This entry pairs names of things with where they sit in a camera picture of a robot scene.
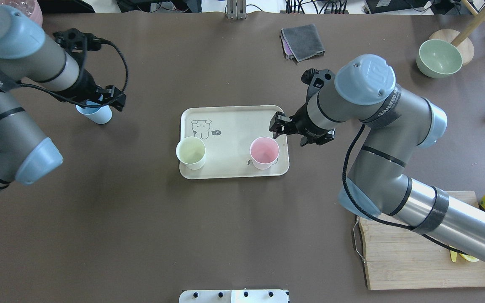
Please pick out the aluminium frame post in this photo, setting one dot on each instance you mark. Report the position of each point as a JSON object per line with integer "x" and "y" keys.
{"x": 236, "y": 9}

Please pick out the wooden cutting board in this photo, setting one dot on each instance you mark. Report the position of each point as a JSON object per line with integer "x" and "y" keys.
{"x": 397, "y": 259}

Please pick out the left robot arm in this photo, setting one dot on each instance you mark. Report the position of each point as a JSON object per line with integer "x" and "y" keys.
{"x": 56, "y": 66}

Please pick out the wooden mug tree stand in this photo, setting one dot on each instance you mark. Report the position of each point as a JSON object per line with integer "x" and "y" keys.
{"x": 461, "y": 39}

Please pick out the cream plastic cup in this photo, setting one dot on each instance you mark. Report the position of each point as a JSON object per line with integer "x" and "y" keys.
{"x": 191, "y": 151}

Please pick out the pink plastic cup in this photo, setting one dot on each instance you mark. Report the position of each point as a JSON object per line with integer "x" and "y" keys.
{"x": 264, "y": 152}

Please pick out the lemon half slice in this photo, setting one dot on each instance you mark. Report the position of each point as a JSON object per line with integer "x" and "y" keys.
{"x": 469, "y": 258}

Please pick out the green bowl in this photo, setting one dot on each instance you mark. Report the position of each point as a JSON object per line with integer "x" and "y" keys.
{"x": 438, "y": 59}

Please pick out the cream rabbit tray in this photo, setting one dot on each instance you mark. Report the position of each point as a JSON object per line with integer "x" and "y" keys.
{"x": 227, "y": 133}

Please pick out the grey folded cloth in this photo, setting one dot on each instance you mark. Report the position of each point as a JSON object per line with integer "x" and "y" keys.
{"x": 301, "y": 43}

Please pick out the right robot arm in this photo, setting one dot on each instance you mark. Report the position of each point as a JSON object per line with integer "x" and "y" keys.
{"x": 376, "y": 183}

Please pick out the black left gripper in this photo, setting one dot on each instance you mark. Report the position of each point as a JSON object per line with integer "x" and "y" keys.
{"x": 87, "y": 87}

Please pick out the blue plastic cup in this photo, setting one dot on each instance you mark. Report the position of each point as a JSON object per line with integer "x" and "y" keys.
{"x": 100, "y": 115}

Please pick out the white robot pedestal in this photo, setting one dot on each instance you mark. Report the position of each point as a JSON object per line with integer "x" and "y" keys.
{"x": 235, "y": 296}

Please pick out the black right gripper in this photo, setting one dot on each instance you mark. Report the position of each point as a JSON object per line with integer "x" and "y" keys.
{"x": 302, "y": 122}

